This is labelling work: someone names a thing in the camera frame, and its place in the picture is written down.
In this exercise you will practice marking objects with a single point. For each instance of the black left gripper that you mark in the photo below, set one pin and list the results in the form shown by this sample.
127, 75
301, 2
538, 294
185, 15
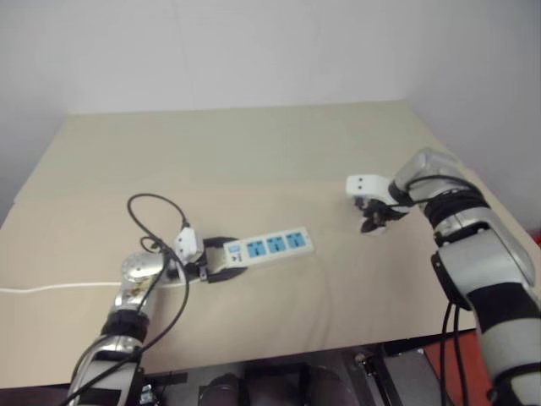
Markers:
195, 270

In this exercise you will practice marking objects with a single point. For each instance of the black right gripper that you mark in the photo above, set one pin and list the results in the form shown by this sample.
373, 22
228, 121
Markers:
386, 209

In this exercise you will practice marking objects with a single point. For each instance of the white power strip blue sockets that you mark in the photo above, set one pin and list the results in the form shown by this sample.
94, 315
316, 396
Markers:
274, 244

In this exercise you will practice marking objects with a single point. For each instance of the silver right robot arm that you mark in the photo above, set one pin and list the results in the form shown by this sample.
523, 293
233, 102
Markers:
486, 249

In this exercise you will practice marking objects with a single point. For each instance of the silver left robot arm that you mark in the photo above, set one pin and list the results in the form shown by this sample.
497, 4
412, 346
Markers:
135, 270

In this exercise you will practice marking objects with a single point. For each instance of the dark rounded shape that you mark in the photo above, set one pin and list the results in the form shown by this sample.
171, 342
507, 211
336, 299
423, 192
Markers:
224, 391

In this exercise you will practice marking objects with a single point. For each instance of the red object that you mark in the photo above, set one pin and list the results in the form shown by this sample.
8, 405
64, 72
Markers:
537, 237

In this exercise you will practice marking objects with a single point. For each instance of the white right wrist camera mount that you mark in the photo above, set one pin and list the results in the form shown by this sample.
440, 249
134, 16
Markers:
367, 185

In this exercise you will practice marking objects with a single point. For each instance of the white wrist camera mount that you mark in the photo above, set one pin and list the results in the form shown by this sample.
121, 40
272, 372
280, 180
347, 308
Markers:
187, 244
367, 185

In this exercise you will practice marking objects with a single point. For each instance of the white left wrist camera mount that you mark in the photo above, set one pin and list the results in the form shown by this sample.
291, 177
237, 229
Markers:
187, 244

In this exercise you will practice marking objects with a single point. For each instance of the metal table frame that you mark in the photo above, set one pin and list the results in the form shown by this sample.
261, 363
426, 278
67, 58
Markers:
374, 368

